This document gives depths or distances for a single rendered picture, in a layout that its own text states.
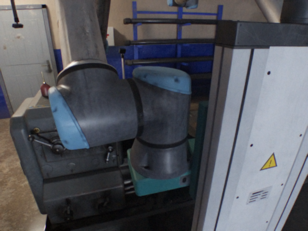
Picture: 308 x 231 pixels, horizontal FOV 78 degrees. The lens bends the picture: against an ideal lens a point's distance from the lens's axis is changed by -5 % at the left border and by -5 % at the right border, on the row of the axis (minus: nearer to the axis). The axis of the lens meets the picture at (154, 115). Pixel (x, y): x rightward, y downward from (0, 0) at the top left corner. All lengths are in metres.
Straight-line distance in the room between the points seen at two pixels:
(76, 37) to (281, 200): 0.74
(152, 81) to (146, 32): 4.15
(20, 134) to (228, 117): 1.19
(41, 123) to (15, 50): 3.39
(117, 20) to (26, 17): 1.67
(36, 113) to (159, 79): 0.98
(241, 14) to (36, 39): 4.64
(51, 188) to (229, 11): 5.09
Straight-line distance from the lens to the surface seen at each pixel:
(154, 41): 4.25
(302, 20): 0.47
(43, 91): 1.48
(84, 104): 0.42
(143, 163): 0.55
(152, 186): 0.58
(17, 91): 4.79
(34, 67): 4.58
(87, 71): 0.45
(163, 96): 0.45
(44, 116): 1.29
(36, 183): 1.57
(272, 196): 0.70
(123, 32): 4.48
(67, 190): 1.46
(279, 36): 0.43
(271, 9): 1.04
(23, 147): 1.41
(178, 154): 0.54
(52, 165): 1.46
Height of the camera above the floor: 1.77
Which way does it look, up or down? 25 degrees down
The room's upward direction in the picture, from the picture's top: straight up
